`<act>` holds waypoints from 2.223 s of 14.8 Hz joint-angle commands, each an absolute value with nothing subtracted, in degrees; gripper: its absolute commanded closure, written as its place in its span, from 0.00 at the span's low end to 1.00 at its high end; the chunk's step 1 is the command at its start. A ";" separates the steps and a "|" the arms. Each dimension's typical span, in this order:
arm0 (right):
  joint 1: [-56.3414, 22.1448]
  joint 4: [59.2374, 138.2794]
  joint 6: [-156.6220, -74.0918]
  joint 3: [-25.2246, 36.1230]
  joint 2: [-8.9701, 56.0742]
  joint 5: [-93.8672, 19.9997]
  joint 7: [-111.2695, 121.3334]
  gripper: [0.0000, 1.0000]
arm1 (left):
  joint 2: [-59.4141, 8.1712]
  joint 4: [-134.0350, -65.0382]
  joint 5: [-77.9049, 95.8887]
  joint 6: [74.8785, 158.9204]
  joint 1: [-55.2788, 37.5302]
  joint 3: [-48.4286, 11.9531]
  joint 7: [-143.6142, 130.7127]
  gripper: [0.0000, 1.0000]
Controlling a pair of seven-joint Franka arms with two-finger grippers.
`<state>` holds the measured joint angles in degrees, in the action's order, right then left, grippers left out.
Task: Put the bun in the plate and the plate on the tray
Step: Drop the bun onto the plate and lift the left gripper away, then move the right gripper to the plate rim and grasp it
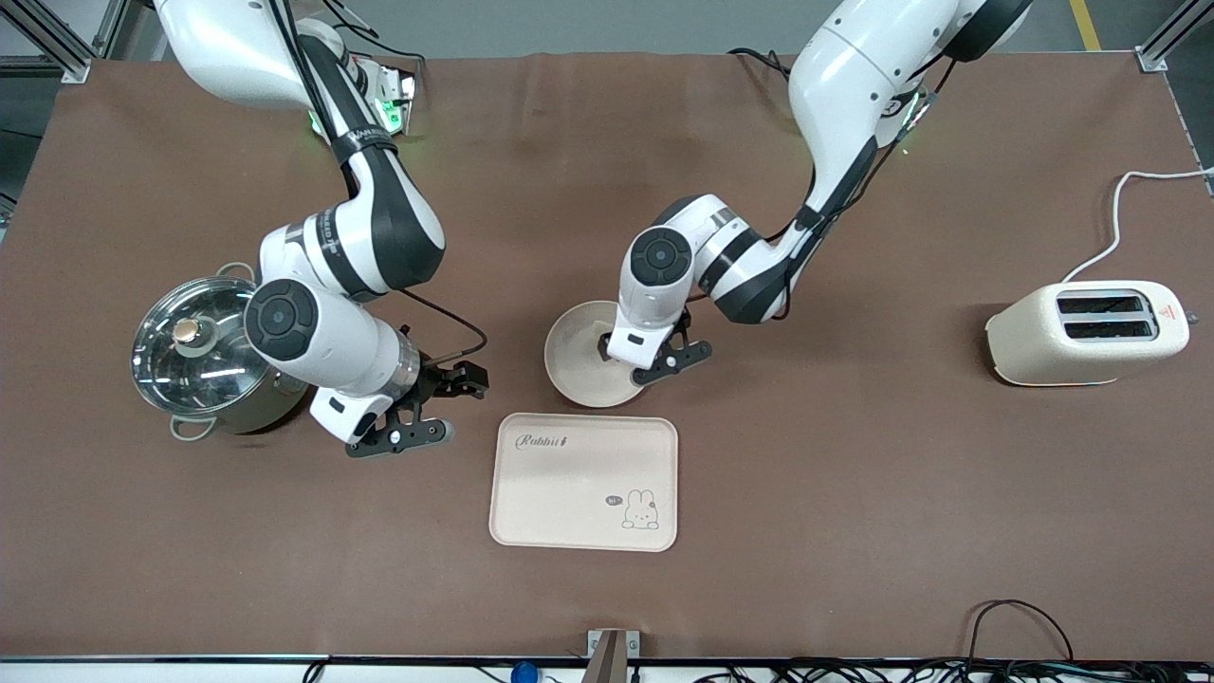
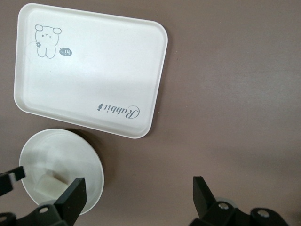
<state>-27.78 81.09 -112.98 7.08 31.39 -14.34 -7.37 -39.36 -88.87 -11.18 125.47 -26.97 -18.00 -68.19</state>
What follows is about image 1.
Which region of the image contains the round cream plate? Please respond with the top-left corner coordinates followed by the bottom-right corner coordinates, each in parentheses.
top-left (543, 301), bottom-right (652, 409)

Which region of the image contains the cream rabbit print tray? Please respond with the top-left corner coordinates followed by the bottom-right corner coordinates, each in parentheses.
top-left (488, 413), bottom-right (680, 553)

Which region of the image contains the grey electric cooking pot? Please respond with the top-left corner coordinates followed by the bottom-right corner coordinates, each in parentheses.
top-left (131, 263), bottom-right (312, 442)

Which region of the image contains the glass pot lid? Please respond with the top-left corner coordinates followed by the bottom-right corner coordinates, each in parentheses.
top-left (131, 277), bottom-right (278, 415)

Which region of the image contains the brown table mat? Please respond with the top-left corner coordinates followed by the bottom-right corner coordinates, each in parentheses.
top-left (0, 52), bottom-right (1214, 662)

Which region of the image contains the cream two-slot toaster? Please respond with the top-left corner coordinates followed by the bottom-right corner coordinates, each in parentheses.
top-left (984, 280), bottom-right (1198, 387)

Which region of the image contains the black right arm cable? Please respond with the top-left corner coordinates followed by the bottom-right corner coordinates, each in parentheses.
top-left (270, 0), bottom-right (489, 363)

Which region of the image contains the black arm base cable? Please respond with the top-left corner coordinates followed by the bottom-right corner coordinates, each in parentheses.
top-left (322, 0), bottom-right (425, 96)
top-left (728, 47), bottom-right (796, 79)

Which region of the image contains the metal arm base bracket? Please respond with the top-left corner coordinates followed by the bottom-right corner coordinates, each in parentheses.
top-left (368, 62), bottom-right (418, 136)

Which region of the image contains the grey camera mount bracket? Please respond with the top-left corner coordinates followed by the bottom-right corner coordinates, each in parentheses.
top-left (586, 629), bottom-right (641, 683)

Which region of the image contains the black cable loop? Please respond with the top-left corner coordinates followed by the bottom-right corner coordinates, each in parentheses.
top-left (966, 600), bottom-right (1076, 665)

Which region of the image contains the black cable bundle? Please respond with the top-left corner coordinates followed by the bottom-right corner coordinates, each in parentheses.
top-left (692, 657), bottom-right (1214, 683)

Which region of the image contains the white toaster power cable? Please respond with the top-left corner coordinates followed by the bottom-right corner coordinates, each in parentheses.
top-left (1060, 168), bottom-right (1214, 284)

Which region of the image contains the aluminium frame profile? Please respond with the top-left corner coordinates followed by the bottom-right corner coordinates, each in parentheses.
top-left (0, 0), bottom-right (129, 84)
top-left (1136, 0), bottom-right (1214, 72)

